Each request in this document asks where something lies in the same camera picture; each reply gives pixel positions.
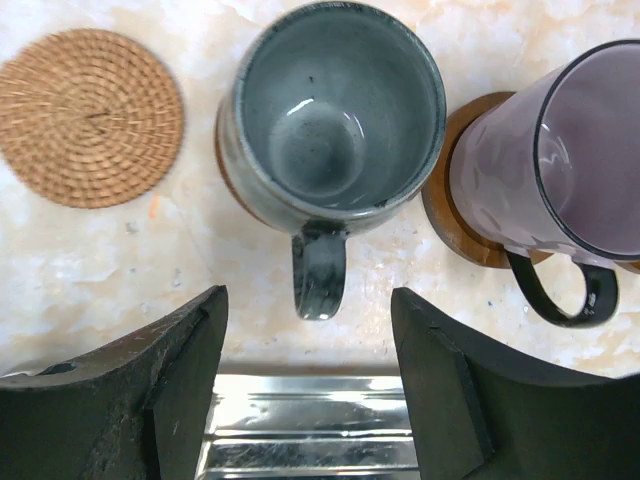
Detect dark wooden coaster back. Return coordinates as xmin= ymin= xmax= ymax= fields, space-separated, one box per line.
xmin=213 ymin=119 xmax=266 ymax=221

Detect dark wooden coaster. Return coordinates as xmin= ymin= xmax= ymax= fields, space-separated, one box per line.
xmin=420 ymin=90 xmax=556 ymax=271
xmin=213 ymin=119 xmax=266 ymax=221

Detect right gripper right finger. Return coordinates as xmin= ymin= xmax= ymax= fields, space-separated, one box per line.
xmin=391 ymin=288 xmax=639 ymax=479

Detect purple cup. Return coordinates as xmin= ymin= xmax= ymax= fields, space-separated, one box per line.
xmin=449 ymin=39 xmax=639 ymax=328

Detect woven coaster smooth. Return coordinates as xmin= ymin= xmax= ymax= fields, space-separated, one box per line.
xmin=1 ymin=28 xmax=185 ymax=209

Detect grey cup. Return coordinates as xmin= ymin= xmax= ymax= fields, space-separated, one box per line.
xmin=214 ymin=1 xmax=447 ymax=320

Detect metal tray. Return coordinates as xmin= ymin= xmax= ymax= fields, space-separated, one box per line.
xmin=195 ymin=374 xmax=420 ymax=479

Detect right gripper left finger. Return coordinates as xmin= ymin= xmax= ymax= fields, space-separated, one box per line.
xmin=1 ymin=286 xmax=229 ymax=479

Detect dark wooden coaster front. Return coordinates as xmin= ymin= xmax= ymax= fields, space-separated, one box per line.
xmin=420 ymin=90 xmax=556 ymax=271

